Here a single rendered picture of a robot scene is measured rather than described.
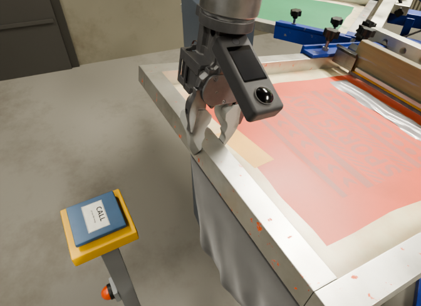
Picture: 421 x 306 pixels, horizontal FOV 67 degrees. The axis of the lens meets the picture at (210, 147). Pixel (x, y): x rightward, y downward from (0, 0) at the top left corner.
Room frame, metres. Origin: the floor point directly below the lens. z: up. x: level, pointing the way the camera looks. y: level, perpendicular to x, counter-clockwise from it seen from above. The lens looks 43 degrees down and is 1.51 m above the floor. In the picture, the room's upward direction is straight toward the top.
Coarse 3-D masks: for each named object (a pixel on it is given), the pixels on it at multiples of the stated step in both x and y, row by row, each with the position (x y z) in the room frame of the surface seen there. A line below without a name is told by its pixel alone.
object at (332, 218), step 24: (384, 120) 0.58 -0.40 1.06; (264, 168) 0.36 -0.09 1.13; (288, 168) 0.37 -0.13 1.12; (288, 192) 0.31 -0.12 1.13; (312, 192) 0.32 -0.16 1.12; (360, 192) 0.33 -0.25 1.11; (384, 192) 0.34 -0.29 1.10; (408, 192) 0.34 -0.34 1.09; (312, 216) 0.27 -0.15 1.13; (336, 216) 0.27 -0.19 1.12; (360, 216) 0.28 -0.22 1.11; (336, 240) 0.23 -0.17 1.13
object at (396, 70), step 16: (368, 48) 0.79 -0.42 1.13; (384, 48) 0.77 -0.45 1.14; (368, 64) 0.77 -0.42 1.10; (384, 64) 0.74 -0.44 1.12; (400, 64) 0.70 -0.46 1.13; (416, 64) 0.69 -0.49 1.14; (384, 80) 0.72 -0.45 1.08; (400, 80) 0.68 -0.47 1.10; (416, 80) 0.66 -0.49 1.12; (416, 96) 0.64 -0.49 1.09
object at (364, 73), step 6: (360, 72) 0.76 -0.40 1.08; (366, 72) 0.76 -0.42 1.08; (372, 78) 0.73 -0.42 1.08; (378, 78) 0.73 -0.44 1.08; (378, 84) 0.71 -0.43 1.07; (384, 84) 0.70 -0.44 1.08; (390, 90) 0.68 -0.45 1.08; (396, 90) 0.67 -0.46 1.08; (402, 96) 0.65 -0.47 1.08; (408, 96) 0.64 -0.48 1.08; (414, 102) 0.62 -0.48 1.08; (420, 102) 0.62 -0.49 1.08; (420, 108) 0.60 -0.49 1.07
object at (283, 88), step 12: (276, 84) 0.69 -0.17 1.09; (288, 84) 0.70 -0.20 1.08; (300, 84) 0.71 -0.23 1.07; (312, 84) 0.72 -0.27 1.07; (324, 84) 0.73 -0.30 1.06; (360, 84) 0.77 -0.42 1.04; (348, 96) 0.68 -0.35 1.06; (384, 96) 0.71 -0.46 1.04; (396, 108) 0.65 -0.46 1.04; (216, 120) 0.49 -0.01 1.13; (252, 132) 0.46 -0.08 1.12; (264, 132) 0.47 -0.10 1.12; (264, 144) 0.43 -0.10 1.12
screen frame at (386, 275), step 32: (160, 64) 0.64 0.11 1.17; (288, 64) 0.77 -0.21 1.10; (320, 64) 0.83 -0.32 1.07; (160, 96) 0.51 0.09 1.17; (224, 160) 0.33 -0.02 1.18; (224, 192) 0.29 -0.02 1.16; (256, 192) 0.27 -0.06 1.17; (256, 224) 0.23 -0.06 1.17; (288, 224) 0.22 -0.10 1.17; (288, 256) 0.18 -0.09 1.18; (384, 256) 0.19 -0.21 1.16; (416, 256) 0.19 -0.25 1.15; (288, 288) 0.16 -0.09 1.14; (320, 288) 0.14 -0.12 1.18; (352, 288) 0.15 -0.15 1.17; (384, 288) 0.15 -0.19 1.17
